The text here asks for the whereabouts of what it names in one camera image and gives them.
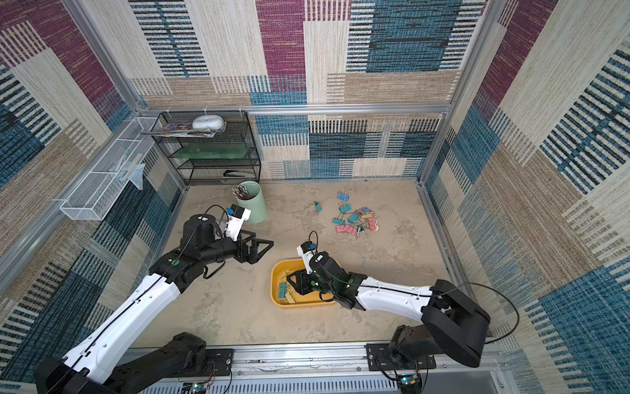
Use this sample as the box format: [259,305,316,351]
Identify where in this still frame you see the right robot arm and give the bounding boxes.
[287,251,491,368]

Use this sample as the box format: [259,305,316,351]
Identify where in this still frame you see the white wire wall basket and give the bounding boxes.
[60,117,154,221]

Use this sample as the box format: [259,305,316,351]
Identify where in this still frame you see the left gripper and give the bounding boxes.
[198,227,272,266]

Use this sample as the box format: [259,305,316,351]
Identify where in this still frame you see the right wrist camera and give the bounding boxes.
[297,241,316,274]

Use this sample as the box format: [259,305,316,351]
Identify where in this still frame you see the mint green pen cup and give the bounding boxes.
[236,181,267,224]

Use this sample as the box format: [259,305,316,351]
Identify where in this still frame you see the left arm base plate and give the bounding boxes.
[198,348,235,379]

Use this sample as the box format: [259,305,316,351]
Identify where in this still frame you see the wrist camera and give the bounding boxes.
[297,241,316,274]
[225,205,251,241]

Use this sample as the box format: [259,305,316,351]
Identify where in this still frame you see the white round device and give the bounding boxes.
[192,115,226,131]

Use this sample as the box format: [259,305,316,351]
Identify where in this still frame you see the pens in cup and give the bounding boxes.
[232,185,252,200]

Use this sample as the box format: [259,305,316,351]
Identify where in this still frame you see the black wire shelf rack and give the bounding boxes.
[150,111,262,186]

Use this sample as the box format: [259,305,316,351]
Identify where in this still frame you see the pink binder clip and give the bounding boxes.
[367,218,379,231]
[336,224,358,236]

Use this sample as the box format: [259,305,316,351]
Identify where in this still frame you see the yellow storage tray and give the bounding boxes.
[270,259,332,309]

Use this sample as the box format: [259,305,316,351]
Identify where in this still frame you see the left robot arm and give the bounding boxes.
[34,206,274,393]

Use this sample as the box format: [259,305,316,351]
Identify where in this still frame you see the yellow binder clip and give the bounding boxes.
[285,292,296,305]

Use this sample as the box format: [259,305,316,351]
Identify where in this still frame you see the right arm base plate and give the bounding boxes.
[364,342,436,372]

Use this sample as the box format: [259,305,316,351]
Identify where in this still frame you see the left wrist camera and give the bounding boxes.
[225,205,251,241]

